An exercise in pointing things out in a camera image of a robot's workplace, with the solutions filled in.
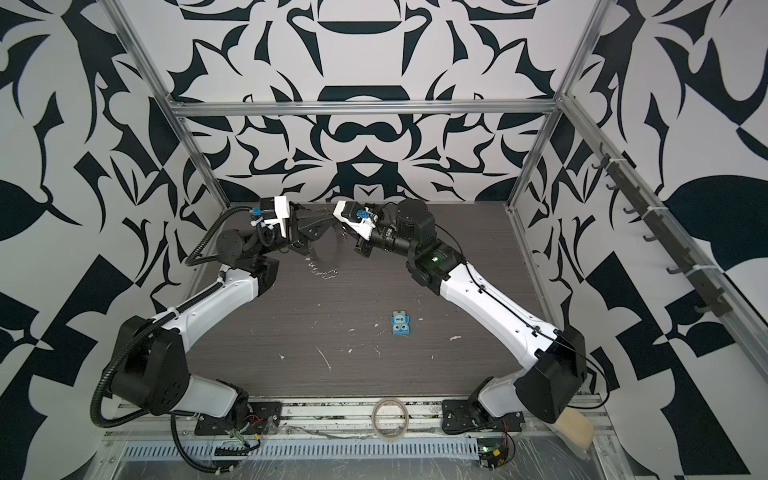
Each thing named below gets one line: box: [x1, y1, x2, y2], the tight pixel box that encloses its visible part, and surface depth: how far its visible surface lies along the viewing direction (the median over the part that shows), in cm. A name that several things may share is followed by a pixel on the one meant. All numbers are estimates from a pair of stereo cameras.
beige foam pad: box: [554, 407, 594, 449], surface depth 71 cm
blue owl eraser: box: [390, 310, 410, 337], surface depth 91 cm
